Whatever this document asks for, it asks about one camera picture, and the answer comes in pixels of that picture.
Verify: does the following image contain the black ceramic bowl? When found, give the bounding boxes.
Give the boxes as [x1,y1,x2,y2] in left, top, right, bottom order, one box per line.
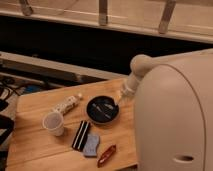
[86,96,119,124]

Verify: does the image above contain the metal railing post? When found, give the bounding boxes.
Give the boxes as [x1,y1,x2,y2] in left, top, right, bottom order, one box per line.
[99,0,108,26]
[158,0,176,34]

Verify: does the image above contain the black white striped block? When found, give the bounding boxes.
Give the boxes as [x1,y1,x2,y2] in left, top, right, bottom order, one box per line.
[72,120,90,151]

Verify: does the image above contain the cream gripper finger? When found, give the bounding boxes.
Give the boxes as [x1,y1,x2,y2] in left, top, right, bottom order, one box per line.
[114,92,122,105]

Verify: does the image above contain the metal railing post middle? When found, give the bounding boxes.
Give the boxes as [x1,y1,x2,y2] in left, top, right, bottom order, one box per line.
[99,0,108,26]

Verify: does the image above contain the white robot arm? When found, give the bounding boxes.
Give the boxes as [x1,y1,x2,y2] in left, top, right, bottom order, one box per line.
[120,48,213,171]

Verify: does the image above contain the white plastic cup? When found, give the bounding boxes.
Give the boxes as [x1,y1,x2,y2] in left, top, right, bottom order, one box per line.
[42,112,64,136]

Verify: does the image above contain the metal railing post right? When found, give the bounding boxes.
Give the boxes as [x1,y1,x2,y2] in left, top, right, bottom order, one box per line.
[158,0,176,34]

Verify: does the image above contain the dark cables on floor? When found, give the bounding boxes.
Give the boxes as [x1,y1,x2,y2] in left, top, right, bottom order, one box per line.
[0,75,44,101]

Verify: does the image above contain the brown red wrapped object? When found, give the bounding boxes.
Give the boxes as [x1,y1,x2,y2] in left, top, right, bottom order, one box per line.
[97,145,116,168]

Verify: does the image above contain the white lying bottle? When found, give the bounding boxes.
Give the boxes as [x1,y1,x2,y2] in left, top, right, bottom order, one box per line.
[52,93,82,115]

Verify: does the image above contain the blue grey sponge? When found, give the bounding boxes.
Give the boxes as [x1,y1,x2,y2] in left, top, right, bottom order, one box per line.
[83,134,100,157]

